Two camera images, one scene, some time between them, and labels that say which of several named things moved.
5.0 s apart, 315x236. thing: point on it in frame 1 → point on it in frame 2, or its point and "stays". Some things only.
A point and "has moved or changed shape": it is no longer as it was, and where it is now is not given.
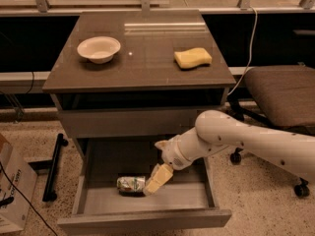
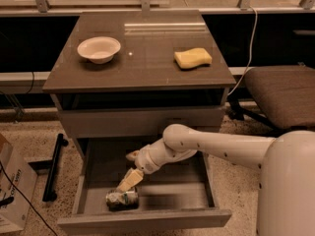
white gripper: (173, 154) → (145, 161)
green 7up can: (131, 183) has moved or changed shape
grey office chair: (279, 96) stays
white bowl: (99, 49) stays
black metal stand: (48, 193) stays
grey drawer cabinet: (129, 81) stays
